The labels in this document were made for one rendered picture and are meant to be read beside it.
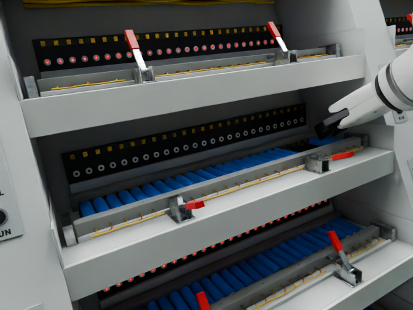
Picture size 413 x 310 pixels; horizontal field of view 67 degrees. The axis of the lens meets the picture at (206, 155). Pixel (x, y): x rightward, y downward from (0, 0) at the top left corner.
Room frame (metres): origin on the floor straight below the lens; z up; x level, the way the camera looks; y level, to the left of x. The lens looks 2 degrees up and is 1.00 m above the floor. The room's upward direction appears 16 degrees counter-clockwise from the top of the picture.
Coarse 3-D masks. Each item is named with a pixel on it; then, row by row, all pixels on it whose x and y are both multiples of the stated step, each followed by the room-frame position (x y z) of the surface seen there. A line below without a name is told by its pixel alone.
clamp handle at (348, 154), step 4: (348, 152) 0.48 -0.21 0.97; (352, 152) 0.49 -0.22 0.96; (320, 156) 0.55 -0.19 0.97; (332, 156) 0.51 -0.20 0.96; (336, 156) 0.50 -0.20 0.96; (340, 156) 0.50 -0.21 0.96; (344, 156) 0.49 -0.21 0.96; (348, 156) 0.48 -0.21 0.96; (320, 160) 0.54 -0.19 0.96; (324, 160) 0.53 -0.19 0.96; (328, 160) 0.52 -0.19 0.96; (332, 160) 0.51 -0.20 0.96
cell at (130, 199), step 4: (120, 192) 0.52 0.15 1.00; (124, 192) 0.51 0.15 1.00; (120, 196) 0.51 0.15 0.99; (124, 196) 0.50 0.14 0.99; (128, 196) 0.49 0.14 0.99; (132, 196) 0.50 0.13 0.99; (120, 200) 0.51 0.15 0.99; (124, 200) 0.49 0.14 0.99; (128, 200) 0.48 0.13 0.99; (132, 200) 0.47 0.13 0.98; (124, 204) 0.48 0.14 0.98
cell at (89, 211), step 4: (84, 204) 0.48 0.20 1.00; (88, 204) 0.48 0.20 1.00; (80, 208) 0.49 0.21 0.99; (84, 208) 0.47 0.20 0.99; (88, 208) 0.46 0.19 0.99; (92, 208) 0.47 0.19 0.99; (84, 212) 0.46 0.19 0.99; (88, 212) 0.45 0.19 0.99; (92, 212) 0.45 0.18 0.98; (84, 216) 0.45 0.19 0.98
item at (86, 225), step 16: (336, 144) 0.62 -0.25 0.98; (352, 144) 0.63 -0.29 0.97; (288, 160) 0.56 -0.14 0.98; (304, 160) 0.58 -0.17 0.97; (224, 176) 0.52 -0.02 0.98; (240, 176) 0.52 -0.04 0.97; (256, 176) 0.53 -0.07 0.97; (176, 192) 0.47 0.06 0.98; (192, 192) 0.48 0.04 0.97; (208, 192) 0.49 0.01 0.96; (128, 208) 0.44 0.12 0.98; (144, 208) 0.45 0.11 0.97; (160, 208) 0.46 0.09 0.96; (80, 224) 0.41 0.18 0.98; (96, 224) 0.42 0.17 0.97; (112, 224) 0.43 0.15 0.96; (128, 224) 0.42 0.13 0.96
